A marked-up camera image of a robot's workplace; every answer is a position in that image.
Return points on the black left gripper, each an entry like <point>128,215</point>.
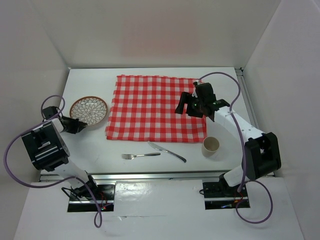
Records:
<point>76,123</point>

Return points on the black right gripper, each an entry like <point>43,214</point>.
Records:
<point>184,99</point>

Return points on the floral patterned ceramic plate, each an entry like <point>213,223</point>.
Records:
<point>89,109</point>

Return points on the red white checkered cloth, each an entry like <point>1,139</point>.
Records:
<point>143,109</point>

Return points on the beige paper cup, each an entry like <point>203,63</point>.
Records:
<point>210,146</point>

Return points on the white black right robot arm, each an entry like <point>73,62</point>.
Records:
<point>260,150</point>

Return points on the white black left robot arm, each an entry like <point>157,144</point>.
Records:
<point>48,151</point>

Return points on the silver table knife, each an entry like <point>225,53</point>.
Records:
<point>162,149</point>

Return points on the silver fork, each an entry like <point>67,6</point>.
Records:
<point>133,156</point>

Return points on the aluminium frame rail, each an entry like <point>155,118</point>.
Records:
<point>91,151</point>

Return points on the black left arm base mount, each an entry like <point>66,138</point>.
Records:
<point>80,200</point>

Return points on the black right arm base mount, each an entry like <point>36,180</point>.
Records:
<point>218,195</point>

